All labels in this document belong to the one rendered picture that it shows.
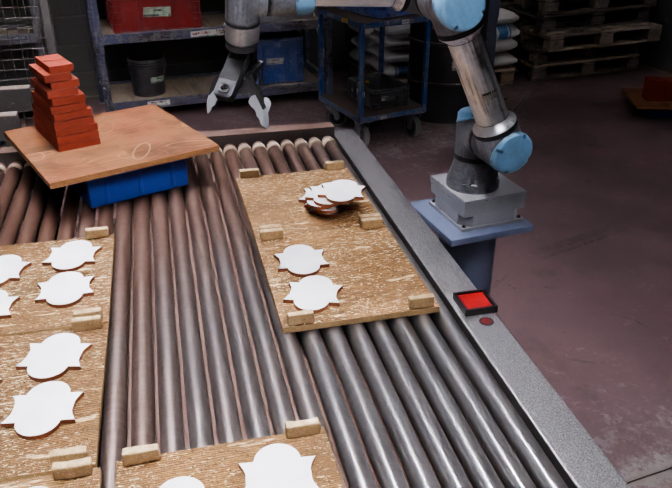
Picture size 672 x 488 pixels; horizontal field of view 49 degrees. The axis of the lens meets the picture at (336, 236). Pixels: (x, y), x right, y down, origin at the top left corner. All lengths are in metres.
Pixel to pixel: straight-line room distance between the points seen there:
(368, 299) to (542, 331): 1.73
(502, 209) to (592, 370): 1.16
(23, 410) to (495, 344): 0.91
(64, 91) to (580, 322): 2.29
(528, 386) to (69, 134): 1.48
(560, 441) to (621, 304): 2.25
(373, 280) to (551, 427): 0.55
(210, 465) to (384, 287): 0.63
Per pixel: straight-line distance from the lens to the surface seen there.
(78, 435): 1.37
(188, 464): 1.27
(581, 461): 1.34
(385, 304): 1.62
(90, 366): 1.51
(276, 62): 6.08
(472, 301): 1.67
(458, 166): 2.10
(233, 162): 2.42
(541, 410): 1.42
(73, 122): 2.29
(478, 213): 2.09
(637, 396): 3.04
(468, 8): 1.76
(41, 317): 1.69
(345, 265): 1.76
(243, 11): 1.61
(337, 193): 1.98
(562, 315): 3.41
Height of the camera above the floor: 1.82
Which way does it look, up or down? 28 degrees down
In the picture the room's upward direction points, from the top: straight up
